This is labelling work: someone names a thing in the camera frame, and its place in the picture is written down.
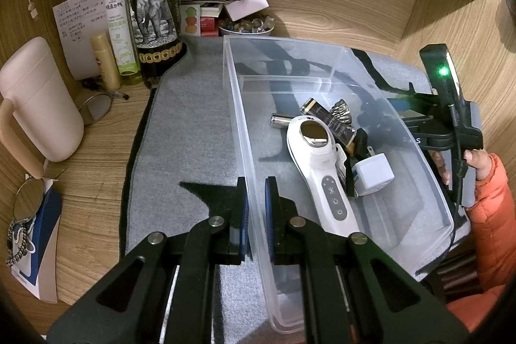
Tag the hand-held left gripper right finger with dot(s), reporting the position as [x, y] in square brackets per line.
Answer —
[269, 223]

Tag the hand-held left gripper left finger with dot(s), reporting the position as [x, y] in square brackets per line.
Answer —
[243, 223]

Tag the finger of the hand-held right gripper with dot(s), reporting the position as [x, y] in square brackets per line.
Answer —
[419, 99]
[431, 130]

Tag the clear plastic storage box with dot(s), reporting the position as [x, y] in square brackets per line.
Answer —
[403, 207]

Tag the black and yellow lighter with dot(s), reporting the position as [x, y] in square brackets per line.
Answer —
[342, 131]

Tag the person's right forearm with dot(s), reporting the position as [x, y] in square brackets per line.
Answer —
[494, 227]

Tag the person's right hand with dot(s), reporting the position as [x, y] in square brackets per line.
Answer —
[479, 164]

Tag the white handheld massager device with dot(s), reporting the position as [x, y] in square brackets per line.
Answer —
[322, 174]

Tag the white charger cube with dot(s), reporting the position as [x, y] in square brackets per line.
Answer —
[373, 174]

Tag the grey mat with black letters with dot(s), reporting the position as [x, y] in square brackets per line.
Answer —
[181, 126]

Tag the bowl of small stones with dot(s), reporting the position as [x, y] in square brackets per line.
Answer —
[246, 27]

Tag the white card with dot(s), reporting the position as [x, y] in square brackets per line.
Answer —
[246, 5]

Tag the black pen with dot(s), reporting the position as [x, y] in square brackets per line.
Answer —
[100, 87]

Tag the small red box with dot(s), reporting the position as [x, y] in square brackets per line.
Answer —
[209, 26]

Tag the blue and white box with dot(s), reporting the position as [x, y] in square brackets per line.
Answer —
[44, 247]

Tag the card with fruit print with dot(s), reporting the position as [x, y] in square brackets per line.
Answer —
[190, 19]

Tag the beige tube bottle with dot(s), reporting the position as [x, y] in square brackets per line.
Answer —
[105, 62]

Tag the dark wine bottle elephant label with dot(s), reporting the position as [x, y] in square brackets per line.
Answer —
[151, 17]

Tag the green spray bottle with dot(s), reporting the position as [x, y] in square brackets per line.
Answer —
[119, 25]

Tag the handwritten paper note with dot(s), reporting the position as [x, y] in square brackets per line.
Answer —
[74, 25]

